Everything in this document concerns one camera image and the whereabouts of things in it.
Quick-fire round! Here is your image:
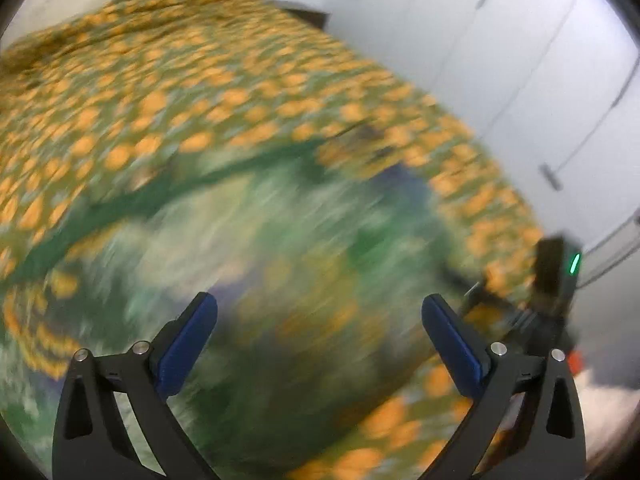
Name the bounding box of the orange floral green bedspread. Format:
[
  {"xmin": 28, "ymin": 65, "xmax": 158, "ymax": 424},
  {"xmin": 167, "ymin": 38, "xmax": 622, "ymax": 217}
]
[{"xmin": 0, "ymin": 0, "xmax": 551, "ymax": 480}]

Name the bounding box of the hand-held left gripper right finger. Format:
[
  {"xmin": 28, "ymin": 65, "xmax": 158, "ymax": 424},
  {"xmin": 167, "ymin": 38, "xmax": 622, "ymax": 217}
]
[{"xmin": 417, "ymin": 293, "xmax": 587, "ymax": 480}]

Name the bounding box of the green landscape print garment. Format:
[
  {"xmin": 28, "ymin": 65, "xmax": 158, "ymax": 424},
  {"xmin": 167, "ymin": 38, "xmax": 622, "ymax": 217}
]
[{"xmin": 0, "ymin": 140, "xmax": 451, "ymax": 480}]

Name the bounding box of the dark bed frame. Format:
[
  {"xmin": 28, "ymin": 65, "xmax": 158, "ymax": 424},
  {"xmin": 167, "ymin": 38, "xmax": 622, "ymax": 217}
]
[{"xmin": 272, "ymin": 0, "xmax": 331, "ymax": 31}]

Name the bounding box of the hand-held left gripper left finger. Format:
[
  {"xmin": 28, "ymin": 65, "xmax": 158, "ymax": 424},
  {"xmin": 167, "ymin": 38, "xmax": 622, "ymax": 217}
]
[{"xmin": 52, "ymin": 292, "xmax": 219, "ymax": 480}]

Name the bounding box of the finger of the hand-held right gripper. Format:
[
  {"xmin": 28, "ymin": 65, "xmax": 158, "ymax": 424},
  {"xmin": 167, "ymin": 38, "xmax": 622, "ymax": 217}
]
[{"xmin": 447, "ymin": 270, "xmax": 533, "ymax": 328}]

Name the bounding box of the white wardrobe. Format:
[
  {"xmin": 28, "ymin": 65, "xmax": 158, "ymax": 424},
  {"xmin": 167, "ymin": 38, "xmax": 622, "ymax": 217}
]
[{"xmin": 260, "ymin": 0, "xmax": 640, "ymax": 291}]

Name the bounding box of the white cloth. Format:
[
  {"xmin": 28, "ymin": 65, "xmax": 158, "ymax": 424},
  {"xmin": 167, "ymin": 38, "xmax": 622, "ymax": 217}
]
[{"xmin": 575, "ymin": 370, "xmax": 632, "ymax": 461}]

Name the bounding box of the cream padded headboard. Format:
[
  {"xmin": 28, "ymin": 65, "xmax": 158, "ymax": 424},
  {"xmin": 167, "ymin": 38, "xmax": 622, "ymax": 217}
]
[{"xmin": 5, "ymin": 0, "xmax": 201, "ymax": 46}]

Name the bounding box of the dark wardrobe door handle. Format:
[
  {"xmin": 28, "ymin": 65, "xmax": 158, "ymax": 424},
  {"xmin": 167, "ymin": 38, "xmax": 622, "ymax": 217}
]
[{"xmin": 539, "ymin": 162, "xmax": 564, "ymax": 192}]

